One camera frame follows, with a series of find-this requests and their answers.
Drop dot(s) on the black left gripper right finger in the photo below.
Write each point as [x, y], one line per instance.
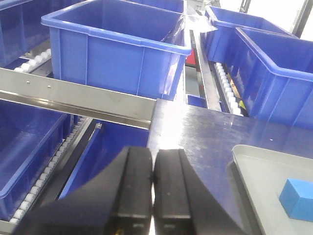
[184, 205]

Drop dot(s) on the blue plastic bin lower left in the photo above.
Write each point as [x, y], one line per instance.
[29, 137]

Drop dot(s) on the blue plastic bin upper left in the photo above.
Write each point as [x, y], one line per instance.
[20, 25]

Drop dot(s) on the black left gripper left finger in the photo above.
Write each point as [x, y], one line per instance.
[117, 200]

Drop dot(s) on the steel shelf front rail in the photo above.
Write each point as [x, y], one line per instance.
[76, 99]

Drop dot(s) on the white roller track lower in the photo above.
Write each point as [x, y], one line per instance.
[47, 171]

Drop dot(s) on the blue plastic bin lower middle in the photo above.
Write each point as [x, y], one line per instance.
[107, 140]

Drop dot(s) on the blue plastic bin right front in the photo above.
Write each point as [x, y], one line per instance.
[274, 76]

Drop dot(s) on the grey metal tray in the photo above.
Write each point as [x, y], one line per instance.
[264, 173]

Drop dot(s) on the blue plastic bin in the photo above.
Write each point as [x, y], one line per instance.
[20, 25]
[29, 137]
[225, 21]
[132, 46]
[107, 140]
[274, 76]

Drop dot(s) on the blue plastic bin right rear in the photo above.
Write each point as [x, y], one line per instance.
[225, 21]

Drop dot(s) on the white roller track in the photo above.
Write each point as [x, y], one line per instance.
[227, 91]
[47, 171]

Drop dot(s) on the blue foam cube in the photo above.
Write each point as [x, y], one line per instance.
[297, 199]

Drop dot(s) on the blue plastic bin upper middle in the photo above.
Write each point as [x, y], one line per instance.
[132, 46]

